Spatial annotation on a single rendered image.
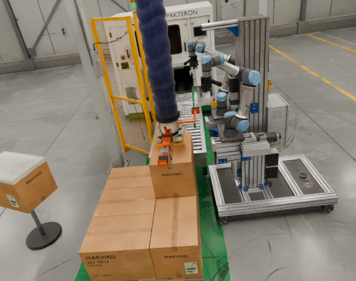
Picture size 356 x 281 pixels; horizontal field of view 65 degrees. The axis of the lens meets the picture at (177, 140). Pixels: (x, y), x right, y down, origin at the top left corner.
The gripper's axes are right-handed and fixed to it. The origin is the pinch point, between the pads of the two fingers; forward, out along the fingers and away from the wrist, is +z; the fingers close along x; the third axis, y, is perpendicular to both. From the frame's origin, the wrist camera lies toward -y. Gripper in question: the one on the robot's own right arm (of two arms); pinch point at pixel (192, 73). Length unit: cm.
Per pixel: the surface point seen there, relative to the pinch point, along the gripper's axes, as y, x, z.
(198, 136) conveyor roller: -9, 20, 93
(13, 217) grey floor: -221, -129, 147
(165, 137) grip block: 4, -95, 28
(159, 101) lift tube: -3, -80, 0
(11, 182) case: -122, -163, 47
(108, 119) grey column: -131, -2, 61
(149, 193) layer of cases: -23, -100, 94
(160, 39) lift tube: 6, -79, -52
